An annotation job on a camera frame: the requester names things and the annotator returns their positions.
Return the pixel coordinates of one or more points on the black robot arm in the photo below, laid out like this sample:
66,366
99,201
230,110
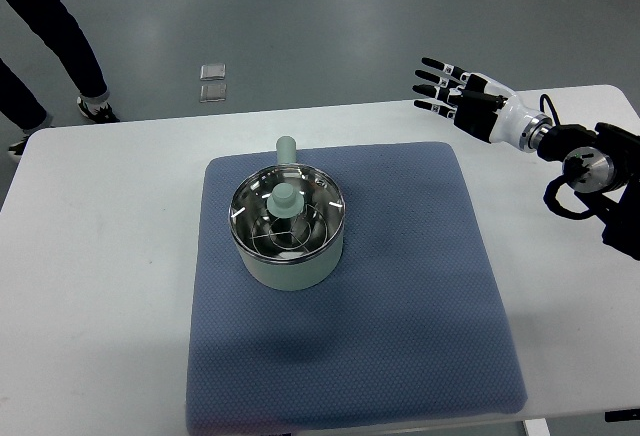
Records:
600,177

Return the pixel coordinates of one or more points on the blue textured mat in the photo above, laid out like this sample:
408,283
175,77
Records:
410,325

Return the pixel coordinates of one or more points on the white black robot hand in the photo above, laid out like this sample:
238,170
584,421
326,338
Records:
480,106

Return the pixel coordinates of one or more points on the person's dark trouser leg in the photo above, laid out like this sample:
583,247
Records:
60,32

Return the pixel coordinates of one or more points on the wire steaming rack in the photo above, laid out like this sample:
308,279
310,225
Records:
289,238

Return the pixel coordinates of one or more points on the upper metal floor plate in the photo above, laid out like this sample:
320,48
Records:
213,71

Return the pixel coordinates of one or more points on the metal floor plate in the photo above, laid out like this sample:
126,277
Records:
213,71
213,92

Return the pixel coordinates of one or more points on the glass lid with green knob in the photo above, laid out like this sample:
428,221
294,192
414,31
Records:
283,190

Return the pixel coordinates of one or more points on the lower metal floor plate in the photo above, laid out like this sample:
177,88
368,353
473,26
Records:
213,92

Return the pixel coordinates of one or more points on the green steel pot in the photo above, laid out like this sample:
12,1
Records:
299,275

